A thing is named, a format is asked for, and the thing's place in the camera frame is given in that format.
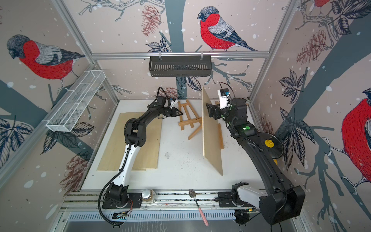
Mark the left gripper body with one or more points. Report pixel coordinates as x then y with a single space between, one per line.
167 112

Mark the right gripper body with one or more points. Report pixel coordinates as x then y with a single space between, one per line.
221 113

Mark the plywood board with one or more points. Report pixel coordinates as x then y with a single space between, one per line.
211 145
115 149
148 155

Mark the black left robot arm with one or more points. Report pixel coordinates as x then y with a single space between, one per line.
116 190

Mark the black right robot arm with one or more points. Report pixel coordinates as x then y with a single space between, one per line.
280 200

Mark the black hanging basket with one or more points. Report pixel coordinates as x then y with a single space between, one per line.
180 66

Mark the black disc yellow knob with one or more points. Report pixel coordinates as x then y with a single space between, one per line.
271 145

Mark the small glass jar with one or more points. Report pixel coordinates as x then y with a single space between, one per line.
148 196

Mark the small circuit board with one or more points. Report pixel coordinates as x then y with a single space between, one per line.
120 215

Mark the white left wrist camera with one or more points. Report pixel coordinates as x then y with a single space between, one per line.
173 102

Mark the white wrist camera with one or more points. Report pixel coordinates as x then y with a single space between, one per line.
224 98
173 102

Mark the spoon with pink handle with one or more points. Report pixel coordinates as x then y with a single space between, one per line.
193 195

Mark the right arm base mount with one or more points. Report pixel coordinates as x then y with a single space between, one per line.
225 200

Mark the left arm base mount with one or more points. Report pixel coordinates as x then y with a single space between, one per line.
134 201

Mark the white wire mesh basket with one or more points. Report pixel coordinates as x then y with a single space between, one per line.
77 100

